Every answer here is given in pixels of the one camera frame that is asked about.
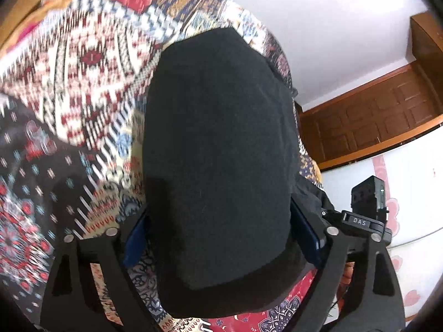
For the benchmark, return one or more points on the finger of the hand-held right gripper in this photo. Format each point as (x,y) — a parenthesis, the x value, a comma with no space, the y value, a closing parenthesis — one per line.
(332,215)

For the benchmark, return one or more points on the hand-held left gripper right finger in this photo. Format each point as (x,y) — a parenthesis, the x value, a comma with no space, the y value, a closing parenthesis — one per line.
(311,240)

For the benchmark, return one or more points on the black zip hoodie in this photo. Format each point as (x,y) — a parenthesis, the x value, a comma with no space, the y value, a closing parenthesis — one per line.
(221,152)

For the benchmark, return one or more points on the white pink floral sheet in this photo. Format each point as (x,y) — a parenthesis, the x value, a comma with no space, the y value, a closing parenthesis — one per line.
(412,186)

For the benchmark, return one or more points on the brown wooden door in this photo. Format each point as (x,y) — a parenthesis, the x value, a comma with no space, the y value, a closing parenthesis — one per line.
(367,121)

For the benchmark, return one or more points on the wooden cabinet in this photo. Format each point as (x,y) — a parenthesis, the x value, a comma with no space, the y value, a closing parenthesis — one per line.
(427,45)

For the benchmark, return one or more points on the patchwork patterned blanket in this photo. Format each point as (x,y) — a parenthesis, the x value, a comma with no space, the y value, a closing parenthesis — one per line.
(76,93)

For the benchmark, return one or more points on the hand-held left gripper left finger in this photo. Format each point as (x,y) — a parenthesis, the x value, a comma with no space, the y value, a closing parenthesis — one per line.
(135,240)

